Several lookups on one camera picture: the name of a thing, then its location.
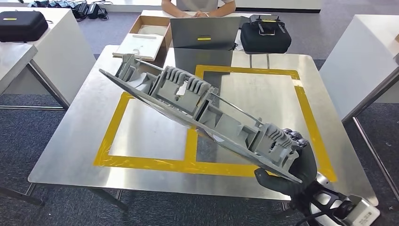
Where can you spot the person's right hand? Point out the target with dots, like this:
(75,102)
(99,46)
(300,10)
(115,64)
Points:
(189,15)

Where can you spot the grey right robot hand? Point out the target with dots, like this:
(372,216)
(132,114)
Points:
(307,168)

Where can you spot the person's left hand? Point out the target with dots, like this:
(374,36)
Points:
(202,14)

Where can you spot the grey plastic wheel hubcap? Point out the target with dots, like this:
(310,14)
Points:
(174,93)

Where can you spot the person's right forearm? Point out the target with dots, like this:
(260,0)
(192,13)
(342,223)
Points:
(170,7)

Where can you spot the person's left forearm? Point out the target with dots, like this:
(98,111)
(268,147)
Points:
(223,9)

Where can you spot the steel workbench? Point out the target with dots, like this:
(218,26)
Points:
(371,93)
(78,140)
(15,59)

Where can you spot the person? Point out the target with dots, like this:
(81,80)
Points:
(196,4)

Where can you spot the grey laptop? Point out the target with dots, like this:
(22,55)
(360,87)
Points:
(205,29)

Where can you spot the open cardboard box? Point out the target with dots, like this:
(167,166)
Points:
(149,23)

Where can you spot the yellow tape rectangle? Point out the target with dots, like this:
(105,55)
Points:
(305,118)

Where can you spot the white long counter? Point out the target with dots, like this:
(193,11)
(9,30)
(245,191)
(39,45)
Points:
(134,4)

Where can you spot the white foam insert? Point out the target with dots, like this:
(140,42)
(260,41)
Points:
(140,45)

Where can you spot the grey remote controller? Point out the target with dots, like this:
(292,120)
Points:
(266,20)

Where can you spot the black carrying case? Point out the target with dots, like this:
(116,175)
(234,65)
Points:
(265,42)
(21,26)

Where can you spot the black charger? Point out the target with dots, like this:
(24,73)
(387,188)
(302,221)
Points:
(82,9)
(42,3)
(93,11)

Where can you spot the white cabinet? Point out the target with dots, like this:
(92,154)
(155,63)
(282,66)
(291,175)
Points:
(68,53)
(352,59)

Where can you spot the yellow tape strip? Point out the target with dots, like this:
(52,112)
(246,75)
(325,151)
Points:
(112,131)

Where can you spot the brown cardboard box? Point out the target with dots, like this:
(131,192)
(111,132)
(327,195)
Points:
(396,38)

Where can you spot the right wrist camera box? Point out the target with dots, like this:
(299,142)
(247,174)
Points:
(364,213)

